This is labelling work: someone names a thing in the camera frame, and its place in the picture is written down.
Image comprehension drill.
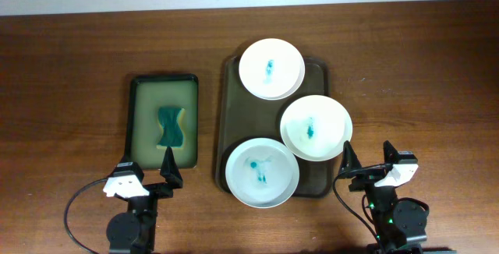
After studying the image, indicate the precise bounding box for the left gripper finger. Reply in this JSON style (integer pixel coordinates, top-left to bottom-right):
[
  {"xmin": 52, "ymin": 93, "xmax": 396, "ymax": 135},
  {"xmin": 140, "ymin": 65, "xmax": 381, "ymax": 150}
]
[
  {"xmin": 160, "ymin": 146, "xmax": 183, "ymax": 189},
  {"xmin": 115, "ymin": 155, "xmax": 144, "ymax": 182}
]

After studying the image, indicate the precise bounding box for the large dark serving tray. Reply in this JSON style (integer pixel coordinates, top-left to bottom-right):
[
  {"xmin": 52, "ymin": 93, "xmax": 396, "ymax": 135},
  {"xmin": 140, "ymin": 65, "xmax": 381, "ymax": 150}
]
[{"xmin": 214, "ymin": 55, "xmax": 330, "ymax": 192}]

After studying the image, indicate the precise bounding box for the white plate bottom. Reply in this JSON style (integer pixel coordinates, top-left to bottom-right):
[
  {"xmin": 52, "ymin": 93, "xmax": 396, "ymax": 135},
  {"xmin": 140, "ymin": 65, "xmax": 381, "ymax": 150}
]
[{"xmin": 225, "ymin": 138, "xmax": 299, "ymax": 209}]

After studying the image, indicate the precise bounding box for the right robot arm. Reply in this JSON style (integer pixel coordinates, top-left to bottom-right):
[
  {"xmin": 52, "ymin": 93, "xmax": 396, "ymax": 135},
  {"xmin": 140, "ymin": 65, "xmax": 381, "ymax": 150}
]
[{"xmin": 334, "ymin": 141, "xmax": 430, "ymax": 253}]

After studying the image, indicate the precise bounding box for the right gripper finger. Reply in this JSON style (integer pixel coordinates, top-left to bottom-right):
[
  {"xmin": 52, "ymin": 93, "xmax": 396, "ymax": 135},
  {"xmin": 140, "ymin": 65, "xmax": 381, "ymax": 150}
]
[
  {"xmin": 338, "ymin": 141, "xmax": 362, "ymax": 178},
  {"xmin": 383, "ymin": 140, "xmax": 414, "ymax": 164}
]

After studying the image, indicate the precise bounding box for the white plate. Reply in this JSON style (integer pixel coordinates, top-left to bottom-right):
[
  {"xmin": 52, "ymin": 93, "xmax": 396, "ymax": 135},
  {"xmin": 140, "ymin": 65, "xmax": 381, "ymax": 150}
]
[
  {"xmin": 239, "ymin": 38, "xmax": 306, "ymax": 101},
  {"xmin": 225, "ymin": 138, "xmax": 299, "ymax": 209},
  {"xmin": 280, "ymin": 95, "xmax": 353, "ymax": 161}
]

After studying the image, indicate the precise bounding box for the white plate top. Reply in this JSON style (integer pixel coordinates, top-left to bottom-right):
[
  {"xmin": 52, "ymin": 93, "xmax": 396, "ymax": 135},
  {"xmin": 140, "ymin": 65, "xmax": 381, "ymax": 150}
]
[{"xmin": 239, "ymin": 38, "xmax": 306, "ymax": 101}]

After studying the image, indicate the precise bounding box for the green and yellow sponge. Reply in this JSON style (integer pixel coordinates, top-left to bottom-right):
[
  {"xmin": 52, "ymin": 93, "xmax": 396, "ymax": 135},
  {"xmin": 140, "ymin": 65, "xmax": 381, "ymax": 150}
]
[{"xmin": 156, "ymin": 107, "xmax": 185, "ymax": 149}]

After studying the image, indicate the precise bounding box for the small green water tray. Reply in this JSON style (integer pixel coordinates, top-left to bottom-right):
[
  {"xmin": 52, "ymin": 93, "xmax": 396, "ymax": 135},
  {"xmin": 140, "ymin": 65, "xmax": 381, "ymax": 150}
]
[{"xmin": 125, "ymin": 73, "xmax": 199, "ymax": 170}]

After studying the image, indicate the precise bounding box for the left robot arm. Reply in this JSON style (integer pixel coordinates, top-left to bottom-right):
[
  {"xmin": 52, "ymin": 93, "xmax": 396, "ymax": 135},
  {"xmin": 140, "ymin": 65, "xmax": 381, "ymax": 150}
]
[{"xmin": 103, "ymin": 146, "xmax": 183, "ymax": 254}]

